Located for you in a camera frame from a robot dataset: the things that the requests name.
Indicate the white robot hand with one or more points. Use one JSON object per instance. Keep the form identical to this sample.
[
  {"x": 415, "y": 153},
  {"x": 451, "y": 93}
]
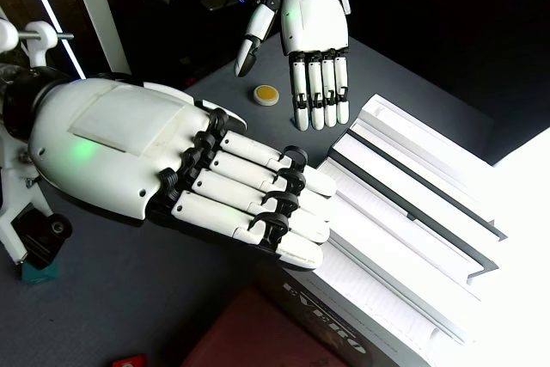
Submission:
[
  {"x": 313, "y": 19},
  {"x": 107, "y": 126}
]

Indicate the white FASHIONINDIA book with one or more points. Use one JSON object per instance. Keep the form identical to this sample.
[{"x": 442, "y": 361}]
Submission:
[{"x": 408, "y": 139}]

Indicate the white box with black trim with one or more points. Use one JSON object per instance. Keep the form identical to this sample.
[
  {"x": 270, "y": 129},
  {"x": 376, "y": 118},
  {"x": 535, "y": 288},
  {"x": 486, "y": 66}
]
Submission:
[{"x": 408, "y": 186}]

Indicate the black The Most Excellent book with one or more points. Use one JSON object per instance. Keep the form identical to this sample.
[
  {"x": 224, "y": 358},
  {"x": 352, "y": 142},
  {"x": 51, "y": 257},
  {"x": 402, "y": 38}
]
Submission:
[{"x": 408, "y": 229}]

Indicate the dark red box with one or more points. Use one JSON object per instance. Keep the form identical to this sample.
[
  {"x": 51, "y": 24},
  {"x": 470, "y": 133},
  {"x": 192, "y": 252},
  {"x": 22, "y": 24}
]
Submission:
[{"x": 240, "y": 332}]

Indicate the yellow button with white rim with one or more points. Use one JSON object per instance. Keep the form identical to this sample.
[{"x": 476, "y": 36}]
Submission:
[{"x": 266, "y": 94}]

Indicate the black device with blue light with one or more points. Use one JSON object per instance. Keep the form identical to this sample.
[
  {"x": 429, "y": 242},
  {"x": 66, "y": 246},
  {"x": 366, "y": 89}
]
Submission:
[{"x": 223, "y": 2}]

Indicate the teal block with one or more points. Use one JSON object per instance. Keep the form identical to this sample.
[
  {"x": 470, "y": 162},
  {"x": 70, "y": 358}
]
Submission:
[{"x": 38, "y": 277}]

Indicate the small red box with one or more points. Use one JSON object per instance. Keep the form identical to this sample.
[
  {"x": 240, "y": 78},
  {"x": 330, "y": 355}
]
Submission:
[{"x": 129, "y": 360}]

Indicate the white post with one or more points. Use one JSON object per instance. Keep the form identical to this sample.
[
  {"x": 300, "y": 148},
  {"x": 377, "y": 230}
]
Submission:
[{"x": 99, "y": 10}]

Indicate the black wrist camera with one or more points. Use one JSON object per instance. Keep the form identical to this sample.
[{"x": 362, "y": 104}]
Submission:
[{"x": 43, "y": 234}]

